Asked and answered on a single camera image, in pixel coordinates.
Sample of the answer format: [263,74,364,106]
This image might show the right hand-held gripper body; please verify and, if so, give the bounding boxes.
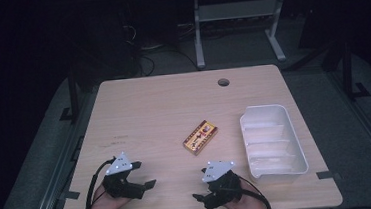
[199,157,247,209]

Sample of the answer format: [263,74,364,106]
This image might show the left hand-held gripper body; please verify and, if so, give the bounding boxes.
[99,150,147,203]

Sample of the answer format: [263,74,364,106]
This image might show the yellow and red box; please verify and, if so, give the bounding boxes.
[181,118,221,158]

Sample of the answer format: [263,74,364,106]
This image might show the white plastic bin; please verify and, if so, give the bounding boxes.
[238,101,311,185]

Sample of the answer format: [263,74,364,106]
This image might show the person's left hand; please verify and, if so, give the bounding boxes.
[88,181,134,209]

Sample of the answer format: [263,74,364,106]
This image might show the person's right hand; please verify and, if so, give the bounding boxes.
[221,177,269,209]

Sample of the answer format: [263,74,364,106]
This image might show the black tape strip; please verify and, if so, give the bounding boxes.
[315,169,335,180]
[62,189,82,201]

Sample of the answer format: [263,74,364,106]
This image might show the black metal stand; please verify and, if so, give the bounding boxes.
[54,64,83,126]
[338,36,371,102]

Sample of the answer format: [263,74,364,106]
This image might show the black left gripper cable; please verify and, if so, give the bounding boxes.
[80,156,121,209]

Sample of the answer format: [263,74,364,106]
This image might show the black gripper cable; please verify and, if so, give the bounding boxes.
[80,156,121,209]
[236,172,274,209]

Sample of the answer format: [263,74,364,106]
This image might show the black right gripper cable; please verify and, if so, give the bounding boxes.
[236,172,274,209]

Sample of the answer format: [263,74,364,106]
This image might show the black floor cables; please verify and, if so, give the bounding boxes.
[121,17,202,79]

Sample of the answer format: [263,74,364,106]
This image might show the white metal desk frame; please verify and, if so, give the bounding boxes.
[190,0,293,71]

